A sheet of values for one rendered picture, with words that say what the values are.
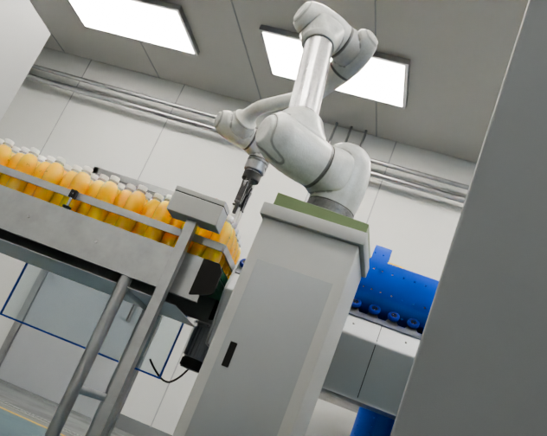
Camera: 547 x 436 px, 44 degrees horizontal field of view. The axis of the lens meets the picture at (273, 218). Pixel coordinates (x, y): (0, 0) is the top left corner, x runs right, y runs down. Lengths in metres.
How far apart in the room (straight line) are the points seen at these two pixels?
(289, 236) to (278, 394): 0.45
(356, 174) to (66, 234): 1.18
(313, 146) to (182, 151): 4.92
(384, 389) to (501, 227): 1.97
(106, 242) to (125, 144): 4.54
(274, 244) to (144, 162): 5.09
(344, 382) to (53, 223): 1.26
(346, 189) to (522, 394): 1.55
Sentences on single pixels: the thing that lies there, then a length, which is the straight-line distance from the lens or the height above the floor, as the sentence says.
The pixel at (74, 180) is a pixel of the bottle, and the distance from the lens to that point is 2.82.
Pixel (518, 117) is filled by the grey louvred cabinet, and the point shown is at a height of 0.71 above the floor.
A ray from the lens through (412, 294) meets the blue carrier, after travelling 2.57.
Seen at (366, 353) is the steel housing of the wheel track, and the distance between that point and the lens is 2.52.
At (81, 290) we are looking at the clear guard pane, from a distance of 3.17.
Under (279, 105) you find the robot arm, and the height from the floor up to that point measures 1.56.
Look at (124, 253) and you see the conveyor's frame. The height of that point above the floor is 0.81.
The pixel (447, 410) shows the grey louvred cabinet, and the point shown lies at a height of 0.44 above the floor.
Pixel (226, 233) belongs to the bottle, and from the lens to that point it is 2.59.
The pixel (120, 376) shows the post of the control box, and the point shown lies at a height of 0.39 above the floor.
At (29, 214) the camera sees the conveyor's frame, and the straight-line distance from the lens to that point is 2.80.
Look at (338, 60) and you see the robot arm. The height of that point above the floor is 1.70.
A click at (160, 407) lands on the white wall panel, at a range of 6.18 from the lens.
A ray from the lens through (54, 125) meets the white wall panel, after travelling 7.58.
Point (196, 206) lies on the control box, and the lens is 2.49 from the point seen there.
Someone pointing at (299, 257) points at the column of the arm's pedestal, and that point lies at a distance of 1.92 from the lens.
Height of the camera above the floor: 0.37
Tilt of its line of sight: 17 degrees up
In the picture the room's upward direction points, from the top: 22 degrees clockwise
